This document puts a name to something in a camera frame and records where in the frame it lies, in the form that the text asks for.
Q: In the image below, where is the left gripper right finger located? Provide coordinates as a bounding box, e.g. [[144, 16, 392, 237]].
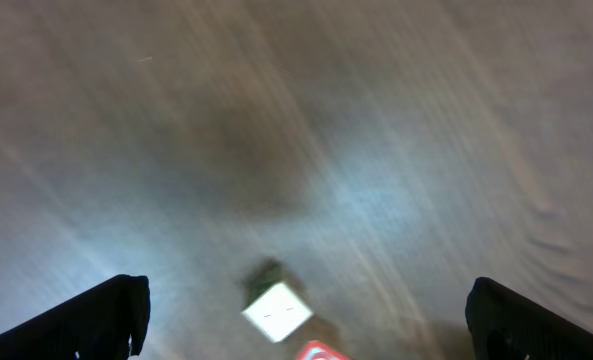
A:
[[465, 277, 593, 360]]

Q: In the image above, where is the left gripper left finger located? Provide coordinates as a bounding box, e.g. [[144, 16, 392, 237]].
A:
[[0, 274, 151, 360]]

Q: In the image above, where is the white letter I block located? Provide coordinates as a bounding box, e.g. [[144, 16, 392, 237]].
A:
[[241, 258, 314, 343]]

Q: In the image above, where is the red letter U block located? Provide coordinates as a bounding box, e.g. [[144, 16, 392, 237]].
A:
[[296, 341, 350, 360]]

